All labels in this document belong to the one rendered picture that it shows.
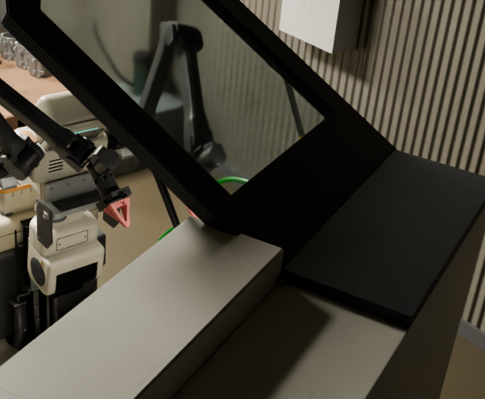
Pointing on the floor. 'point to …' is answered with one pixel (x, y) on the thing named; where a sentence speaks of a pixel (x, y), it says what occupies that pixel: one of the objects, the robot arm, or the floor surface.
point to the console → (147, 321)
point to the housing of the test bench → (364, 295)
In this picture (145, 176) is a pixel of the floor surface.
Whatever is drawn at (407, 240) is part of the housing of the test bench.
